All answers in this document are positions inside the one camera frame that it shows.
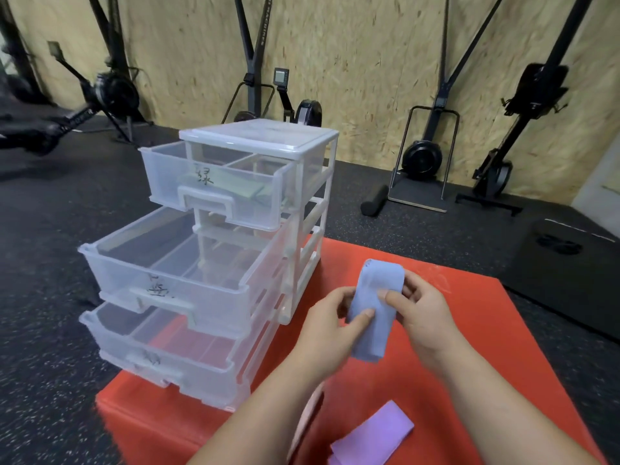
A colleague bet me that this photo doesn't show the stack of green bands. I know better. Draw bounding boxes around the stack of green bands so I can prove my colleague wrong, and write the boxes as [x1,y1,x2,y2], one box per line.
[179,171,274,207]

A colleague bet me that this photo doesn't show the black foam roller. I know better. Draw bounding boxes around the black foam roller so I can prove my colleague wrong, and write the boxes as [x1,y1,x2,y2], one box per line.
[360,184,390,218]

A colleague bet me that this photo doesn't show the person's left forearm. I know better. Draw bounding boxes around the person's left forearm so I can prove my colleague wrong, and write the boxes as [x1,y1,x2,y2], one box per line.
[189,353,340,465]

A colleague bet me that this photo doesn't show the black ski machine with stand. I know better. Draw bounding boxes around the black ski machine with stand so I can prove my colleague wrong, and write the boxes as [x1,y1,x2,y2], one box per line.
[222,0,277,124]
[387,0,507,214]
[87,0,134,73]
[0,0,37,92]

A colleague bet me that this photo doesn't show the purple band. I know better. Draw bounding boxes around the purple band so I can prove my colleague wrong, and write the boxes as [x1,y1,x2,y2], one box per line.
[328,400,415,465]

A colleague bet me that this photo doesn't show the clear plastic drawer unit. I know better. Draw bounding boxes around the clear plastic drawer unit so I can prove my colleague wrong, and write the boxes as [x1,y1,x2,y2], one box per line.
[179,118,339,325]

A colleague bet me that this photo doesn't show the person's right hand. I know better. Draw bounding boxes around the person's right hand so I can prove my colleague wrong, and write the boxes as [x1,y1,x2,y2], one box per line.
[384,269,470,377]

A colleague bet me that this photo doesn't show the stack of blue bands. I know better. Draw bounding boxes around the stack of blue bands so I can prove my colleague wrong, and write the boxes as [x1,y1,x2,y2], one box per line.
[346,258,406,364]

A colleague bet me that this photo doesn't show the person's right forearm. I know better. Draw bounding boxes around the person's right forearm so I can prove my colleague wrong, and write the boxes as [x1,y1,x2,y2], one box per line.
[435,348,599,465]

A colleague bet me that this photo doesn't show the black exercise mat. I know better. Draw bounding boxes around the black exercise mat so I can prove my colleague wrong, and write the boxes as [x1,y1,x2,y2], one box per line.
[503,218,620,342]

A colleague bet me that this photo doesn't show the black straps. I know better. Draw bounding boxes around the black straps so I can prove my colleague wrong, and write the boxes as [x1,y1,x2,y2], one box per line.
[536,234,583,256]

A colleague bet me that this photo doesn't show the stack of pink bands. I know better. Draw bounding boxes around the stack of pink bands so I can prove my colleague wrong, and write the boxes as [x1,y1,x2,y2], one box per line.
[285,382,326,463]

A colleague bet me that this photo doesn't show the translucent plastic drawer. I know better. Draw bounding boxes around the translucent plastic drawer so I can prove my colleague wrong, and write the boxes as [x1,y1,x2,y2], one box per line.
[99,351,253,412]
[77,205,291,337]
[139,139,297,233]
[79,297,282,391]

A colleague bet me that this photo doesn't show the person's left hand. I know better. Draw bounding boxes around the person's left hand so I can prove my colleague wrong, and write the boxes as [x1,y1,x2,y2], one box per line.
[289,286,377,384]

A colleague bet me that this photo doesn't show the red soft plyo box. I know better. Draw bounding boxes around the red soft plyo box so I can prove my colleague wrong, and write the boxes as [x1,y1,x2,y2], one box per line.
[96,236,609,465]

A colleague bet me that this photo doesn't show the black upright rowing machine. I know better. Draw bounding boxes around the black upright rowing machine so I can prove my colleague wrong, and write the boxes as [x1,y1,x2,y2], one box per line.
[455,0,597,217]

